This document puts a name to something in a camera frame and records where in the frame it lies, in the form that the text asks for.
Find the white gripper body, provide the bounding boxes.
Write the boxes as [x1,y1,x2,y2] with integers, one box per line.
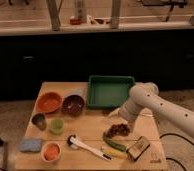
[117,98,145,123]

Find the white dish brush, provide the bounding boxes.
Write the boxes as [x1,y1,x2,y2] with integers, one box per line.
[67,135,112,161]

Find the dark red grape bunch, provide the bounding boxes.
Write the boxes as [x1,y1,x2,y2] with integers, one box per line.
[106,123,130,138]

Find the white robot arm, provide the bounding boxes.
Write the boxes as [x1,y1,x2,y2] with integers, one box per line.
[118,82,194,138]

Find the green plastic cup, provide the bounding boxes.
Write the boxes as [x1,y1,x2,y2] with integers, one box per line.
[49,118,63,135]

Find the grey metal cup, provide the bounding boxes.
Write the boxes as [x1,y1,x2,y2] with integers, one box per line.
[32,113,47,131]

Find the white bowl orange inside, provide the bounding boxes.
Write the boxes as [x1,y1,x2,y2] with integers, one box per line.
[41,142,61,163]

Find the red object on shelf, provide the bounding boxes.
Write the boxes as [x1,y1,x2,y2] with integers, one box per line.
[69,16,82,25]

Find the green plastic tray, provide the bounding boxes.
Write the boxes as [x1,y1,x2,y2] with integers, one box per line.
[86,75,135,109]

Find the yellow banana toy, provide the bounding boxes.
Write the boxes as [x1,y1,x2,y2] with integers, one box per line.
[101,146,127,159]

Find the black cable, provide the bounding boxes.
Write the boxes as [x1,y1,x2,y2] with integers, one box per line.
[159,132,194,171]

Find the brown wooden block toy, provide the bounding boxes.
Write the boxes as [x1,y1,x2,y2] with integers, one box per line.
[126,136,150,161]

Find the green pepper toy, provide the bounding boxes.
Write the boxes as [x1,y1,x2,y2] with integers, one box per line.
[102,134,126,152]

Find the dark maroon bowl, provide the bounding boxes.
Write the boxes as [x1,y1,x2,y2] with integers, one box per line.
[62,95,85,117]

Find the blue sponge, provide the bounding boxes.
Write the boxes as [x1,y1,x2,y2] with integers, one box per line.
[19,138,43,152]

